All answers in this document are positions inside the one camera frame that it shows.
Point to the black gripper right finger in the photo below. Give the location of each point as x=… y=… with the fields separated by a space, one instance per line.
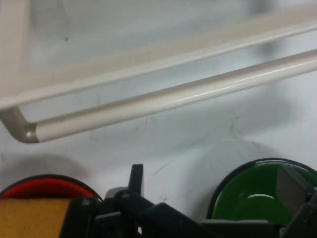
x=304 y=213

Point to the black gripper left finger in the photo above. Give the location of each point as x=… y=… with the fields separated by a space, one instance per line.
x=138 y=218

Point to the dark green bowl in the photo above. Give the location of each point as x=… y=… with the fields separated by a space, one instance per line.
x=247 y=191

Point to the red bowl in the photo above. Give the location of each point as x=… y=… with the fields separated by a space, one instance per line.
x=44 y=186

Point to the brown toast bread slice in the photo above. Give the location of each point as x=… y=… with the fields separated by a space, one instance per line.
x=32 y=218

